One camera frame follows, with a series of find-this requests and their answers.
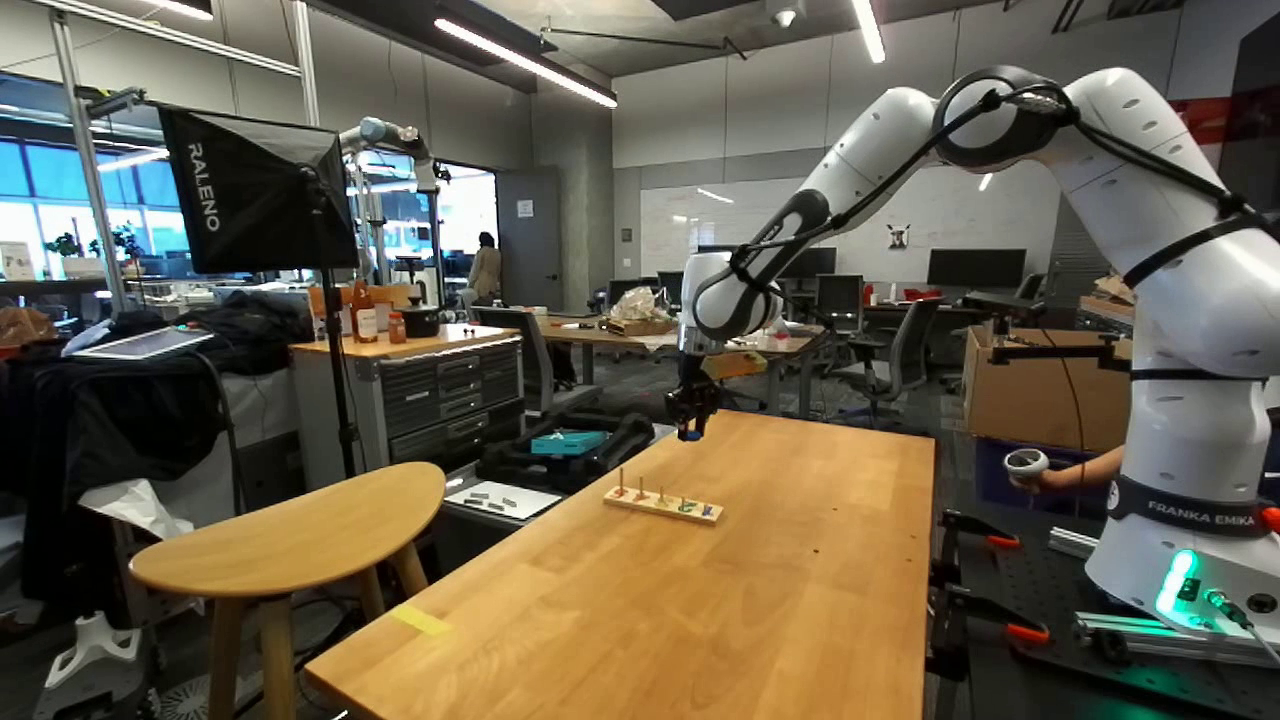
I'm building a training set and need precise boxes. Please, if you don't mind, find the black softbox light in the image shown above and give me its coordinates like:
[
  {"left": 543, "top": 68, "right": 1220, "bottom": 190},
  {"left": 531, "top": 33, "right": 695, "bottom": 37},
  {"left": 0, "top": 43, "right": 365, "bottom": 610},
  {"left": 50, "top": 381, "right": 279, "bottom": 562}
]
[{"left": 156, "top": 104, "right": 356, "bottom": 270}]

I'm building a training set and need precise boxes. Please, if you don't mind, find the wooden peg toy board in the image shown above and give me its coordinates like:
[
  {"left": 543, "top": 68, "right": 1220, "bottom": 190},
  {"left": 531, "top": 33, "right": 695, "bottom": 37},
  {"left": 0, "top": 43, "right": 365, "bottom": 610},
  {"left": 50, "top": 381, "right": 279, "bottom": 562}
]
[{"left": 604, "top": 468, "right": 726, "bottom": 524}]

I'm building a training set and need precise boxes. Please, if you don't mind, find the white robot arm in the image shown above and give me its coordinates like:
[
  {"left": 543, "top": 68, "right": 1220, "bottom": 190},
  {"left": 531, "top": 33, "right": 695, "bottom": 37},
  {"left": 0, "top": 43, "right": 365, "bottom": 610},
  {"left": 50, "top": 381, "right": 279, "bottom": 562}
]
[{"left": 670, "top": 64, "right": 1280, "bottom": 640}]

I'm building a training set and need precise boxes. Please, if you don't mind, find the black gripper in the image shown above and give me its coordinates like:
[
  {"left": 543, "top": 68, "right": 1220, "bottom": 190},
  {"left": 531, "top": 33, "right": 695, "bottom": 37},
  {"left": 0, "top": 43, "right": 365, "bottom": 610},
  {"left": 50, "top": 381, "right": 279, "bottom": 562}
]
[{"left": 674, "top": 355, "right": 726, "bottom": 439}]

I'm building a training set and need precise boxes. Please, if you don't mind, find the round wooden side table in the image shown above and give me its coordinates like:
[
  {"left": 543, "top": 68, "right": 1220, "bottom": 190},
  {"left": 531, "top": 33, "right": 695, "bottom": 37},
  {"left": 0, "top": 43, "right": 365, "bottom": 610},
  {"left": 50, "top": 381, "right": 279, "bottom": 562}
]
[{"left": 128, "top": 461, "right": 445, "bottom": 720}]

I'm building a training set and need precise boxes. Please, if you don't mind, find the white tape roll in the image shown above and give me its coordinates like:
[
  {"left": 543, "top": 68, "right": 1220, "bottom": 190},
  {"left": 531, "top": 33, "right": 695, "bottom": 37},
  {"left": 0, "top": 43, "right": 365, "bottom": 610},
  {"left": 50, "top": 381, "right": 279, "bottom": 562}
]
[{"left": 1006, "top": 448, "right": 1048, "bottom": 484}]

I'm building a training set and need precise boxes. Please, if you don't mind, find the black bag with teal item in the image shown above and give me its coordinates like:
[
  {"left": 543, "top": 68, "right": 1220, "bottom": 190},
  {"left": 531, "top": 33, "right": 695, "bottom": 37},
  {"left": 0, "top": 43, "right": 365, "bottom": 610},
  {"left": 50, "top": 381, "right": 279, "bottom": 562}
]
[{"left": 477, "top": 413, "right": 657, "bottom": 497}]

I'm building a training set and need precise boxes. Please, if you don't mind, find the yellow tape strip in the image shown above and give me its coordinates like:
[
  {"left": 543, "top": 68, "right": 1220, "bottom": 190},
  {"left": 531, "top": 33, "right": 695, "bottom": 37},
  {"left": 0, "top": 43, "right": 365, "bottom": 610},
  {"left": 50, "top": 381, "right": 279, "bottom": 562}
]
[{"left": 393, "top": 609, "right": 450, "bottom": 635}]

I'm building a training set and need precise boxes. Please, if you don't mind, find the cardboard box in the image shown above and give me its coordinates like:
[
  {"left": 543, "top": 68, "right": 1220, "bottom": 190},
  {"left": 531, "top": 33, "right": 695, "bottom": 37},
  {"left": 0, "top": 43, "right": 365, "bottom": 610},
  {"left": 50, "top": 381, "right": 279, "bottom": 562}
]
[{"left": 963, "top": 325, "right": 1129, "bottom": 452}]

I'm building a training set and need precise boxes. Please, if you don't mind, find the grey drawer cabinet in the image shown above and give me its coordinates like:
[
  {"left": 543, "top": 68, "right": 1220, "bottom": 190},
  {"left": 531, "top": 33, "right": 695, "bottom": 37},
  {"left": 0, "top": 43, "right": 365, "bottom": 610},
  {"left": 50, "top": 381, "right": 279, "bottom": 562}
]
[{"left": 288, "top": 325, "right": 525, "bottom": 486}]

